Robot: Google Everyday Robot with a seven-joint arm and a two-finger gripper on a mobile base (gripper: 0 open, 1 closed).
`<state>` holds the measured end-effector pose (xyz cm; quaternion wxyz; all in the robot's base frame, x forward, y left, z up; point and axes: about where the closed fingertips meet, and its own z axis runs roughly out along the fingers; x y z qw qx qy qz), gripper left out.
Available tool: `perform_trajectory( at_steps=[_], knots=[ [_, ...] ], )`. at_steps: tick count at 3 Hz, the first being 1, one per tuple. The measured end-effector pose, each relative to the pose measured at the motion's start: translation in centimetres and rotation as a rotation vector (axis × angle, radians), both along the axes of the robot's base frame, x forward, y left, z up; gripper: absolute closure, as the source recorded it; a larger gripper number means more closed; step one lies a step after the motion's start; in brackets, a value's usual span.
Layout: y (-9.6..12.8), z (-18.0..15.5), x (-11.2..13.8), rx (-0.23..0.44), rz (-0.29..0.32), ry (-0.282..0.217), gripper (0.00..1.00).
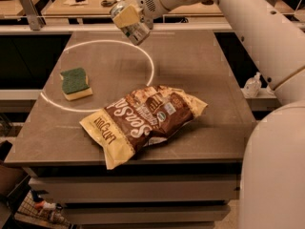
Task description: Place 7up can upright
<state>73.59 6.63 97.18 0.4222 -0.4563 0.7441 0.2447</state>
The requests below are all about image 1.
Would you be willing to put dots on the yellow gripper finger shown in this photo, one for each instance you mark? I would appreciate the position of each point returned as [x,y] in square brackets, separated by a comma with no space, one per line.
[126,15]

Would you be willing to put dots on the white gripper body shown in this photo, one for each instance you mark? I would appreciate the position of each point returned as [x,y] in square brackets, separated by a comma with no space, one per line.
[150,1]

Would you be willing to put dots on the silver 7up soda can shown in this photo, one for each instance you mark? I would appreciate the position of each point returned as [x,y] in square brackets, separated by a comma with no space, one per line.
[136,33]

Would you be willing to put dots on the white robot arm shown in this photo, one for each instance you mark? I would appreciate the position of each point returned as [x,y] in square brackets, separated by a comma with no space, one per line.
[272,186]

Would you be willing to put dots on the white circle marking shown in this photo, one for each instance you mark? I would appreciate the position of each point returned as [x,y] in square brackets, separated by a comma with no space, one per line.
[45,97]

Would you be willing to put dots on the green and yellow sponge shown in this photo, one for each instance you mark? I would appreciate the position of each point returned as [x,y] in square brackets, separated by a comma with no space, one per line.
[75,84]

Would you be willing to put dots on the brown and yellow chip bag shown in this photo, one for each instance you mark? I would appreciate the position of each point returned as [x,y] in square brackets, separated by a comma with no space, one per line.
[139,119]

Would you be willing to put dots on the clear sanitizer bottle left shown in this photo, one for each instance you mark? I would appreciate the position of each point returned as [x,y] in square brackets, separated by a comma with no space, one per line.
[252,86]

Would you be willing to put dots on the grey table base cabinet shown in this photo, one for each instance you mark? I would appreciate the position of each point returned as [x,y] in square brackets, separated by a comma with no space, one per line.
[159,196]

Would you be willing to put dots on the orange and white spray bottle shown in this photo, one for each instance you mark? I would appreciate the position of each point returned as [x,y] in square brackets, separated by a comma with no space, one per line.
[52,210]

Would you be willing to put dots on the scissors with dark handles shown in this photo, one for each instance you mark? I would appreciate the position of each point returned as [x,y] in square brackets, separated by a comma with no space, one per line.
[110,3]

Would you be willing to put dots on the left metal bracket post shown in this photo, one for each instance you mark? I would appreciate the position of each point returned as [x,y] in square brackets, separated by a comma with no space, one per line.
[35,21]

